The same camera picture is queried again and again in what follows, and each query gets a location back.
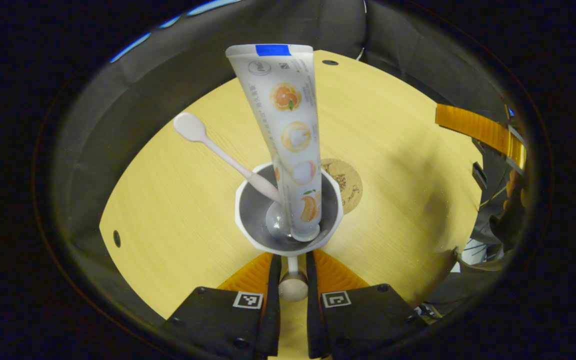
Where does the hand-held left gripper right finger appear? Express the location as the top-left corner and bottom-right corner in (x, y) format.
(305, 249), (429, 360)

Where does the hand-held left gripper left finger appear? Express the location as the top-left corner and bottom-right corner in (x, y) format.
(159, 251), (284, 359)

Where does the white cup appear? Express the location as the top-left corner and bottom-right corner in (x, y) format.
(234, 161), (345, 302)

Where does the round cork coaster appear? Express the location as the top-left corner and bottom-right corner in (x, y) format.
(320, 158), (364, 216)

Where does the white toothpaste tube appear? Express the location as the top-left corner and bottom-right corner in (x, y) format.
(225, 44), (323, 243)

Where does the pale pink toothbrush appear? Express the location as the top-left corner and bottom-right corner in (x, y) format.
(173, 112), (284, 205)

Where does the wooden desktop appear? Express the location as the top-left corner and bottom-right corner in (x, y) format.
(99, 49), (485, 360)

